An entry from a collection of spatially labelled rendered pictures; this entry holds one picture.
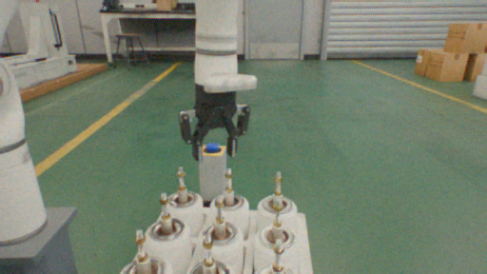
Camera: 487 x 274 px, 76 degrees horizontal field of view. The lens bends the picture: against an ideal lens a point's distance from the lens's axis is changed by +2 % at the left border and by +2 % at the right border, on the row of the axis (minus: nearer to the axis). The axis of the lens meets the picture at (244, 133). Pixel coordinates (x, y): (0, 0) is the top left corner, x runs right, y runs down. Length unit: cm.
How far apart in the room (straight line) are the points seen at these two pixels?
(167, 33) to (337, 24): 279
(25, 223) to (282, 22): 507
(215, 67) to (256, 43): 493
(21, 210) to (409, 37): 585
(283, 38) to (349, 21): 109
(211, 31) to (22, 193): 43
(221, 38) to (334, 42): 512
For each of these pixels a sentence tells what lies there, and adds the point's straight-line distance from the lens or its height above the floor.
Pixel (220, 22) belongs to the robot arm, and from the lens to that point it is 51.
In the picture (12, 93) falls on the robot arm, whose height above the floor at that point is 55.
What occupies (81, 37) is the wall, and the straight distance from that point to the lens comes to 602.
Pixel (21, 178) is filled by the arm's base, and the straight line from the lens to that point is 67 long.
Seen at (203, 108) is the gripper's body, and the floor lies 53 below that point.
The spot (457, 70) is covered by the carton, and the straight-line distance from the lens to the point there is 417.
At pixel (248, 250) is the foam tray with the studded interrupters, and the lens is 76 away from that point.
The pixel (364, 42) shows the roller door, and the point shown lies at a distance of 577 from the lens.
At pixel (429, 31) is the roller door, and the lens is 622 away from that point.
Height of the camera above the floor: 68
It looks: 21 degrees down
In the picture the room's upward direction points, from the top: straight up
